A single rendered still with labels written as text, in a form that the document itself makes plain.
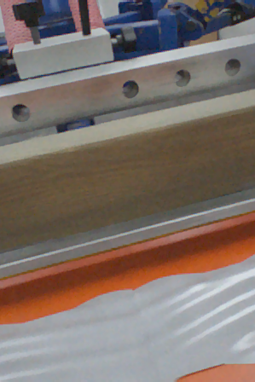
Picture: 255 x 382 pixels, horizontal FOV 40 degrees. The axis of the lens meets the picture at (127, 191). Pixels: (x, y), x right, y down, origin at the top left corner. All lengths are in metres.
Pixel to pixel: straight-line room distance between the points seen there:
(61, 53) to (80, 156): 0.28
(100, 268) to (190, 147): 0.11
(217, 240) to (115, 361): 0.12
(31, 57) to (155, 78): 0.16
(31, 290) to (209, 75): 0.34
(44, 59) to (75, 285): 0.31
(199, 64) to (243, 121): 0.24
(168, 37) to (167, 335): 0.74
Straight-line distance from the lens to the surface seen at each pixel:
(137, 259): 0.27
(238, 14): 1.67
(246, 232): 0.29
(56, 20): 0.97
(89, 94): 0.44
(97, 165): 0.22
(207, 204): 0.25
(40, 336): 0.24
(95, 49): 0.48
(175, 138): 0.22
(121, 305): 0.24
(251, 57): 0.50
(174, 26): 0.86
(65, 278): 0.27
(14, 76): 1.13
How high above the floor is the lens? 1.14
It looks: 33 degrees down
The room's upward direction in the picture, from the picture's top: 10 degrees counter-clockwise
